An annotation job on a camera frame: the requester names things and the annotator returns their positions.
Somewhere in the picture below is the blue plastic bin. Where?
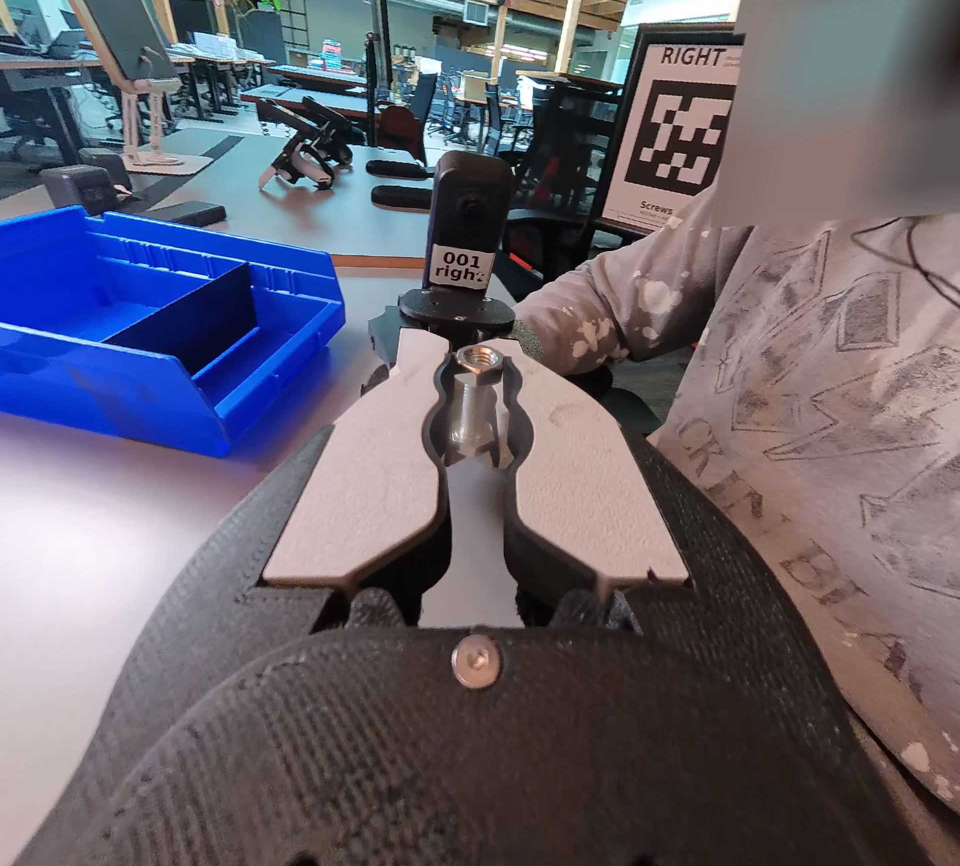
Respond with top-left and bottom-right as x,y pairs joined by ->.
0,204 -> 348,460

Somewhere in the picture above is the brown chair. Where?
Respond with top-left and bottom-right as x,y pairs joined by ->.
375,102 -> 426,168

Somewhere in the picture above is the black panel stand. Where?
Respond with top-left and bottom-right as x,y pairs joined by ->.
365,0 -> 396,151

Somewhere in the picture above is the small black device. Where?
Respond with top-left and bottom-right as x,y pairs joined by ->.
39,164 -> 135,216

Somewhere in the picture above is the framed marker sign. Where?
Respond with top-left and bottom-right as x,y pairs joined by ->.
598,23 -> 745,237

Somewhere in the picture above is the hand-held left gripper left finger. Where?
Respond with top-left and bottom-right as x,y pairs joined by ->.
261,350 -> 457,591

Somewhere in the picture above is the grey printed sweatshirt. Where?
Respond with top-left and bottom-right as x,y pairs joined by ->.
648,212 -> 960,818

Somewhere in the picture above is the black mesh office chair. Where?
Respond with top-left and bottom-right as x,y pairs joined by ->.
498,80 -> 627,282

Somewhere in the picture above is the black wrist rest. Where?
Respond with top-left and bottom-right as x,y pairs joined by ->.
365,158 -> 438,182
370,184 -> 436,213

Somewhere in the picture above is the flat black pad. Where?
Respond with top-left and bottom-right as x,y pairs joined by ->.
148,200 -> 228,227

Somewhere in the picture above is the silver hex bolt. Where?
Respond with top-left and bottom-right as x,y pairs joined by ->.
447,383 -> 520,471

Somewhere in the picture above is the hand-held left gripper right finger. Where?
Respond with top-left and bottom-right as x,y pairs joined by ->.
501,353 -> 691,593

